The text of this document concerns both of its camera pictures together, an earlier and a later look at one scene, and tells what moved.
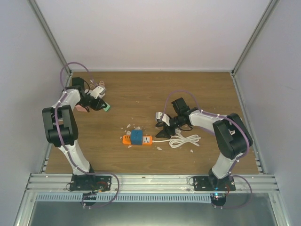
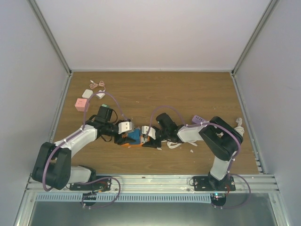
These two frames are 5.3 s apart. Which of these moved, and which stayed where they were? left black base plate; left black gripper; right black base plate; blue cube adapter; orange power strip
Moved: orange power strip; left black gripper
Stayed: blue cube adapter; right black base plate; left black base plate
